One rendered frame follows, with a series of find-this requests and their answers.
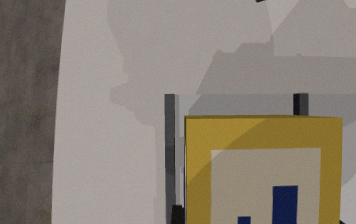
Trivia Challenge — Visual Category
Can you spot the yellow carton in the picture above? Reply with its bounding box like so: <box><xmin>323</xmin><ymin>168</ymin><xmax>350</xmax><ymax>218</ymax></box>
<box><xmin>184</xmin><ymin>115</ymin><xmax>342</xmax><ymax>224</ymax></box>

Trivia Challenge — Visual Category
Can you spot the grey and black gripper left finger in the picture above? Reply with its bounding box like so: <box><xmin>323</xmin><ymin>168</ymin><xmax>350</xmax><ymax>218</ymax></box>
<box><xmin>171</xmin><ymin>205</ymin><xmax>185</xmax><ymax>224</ymax></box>

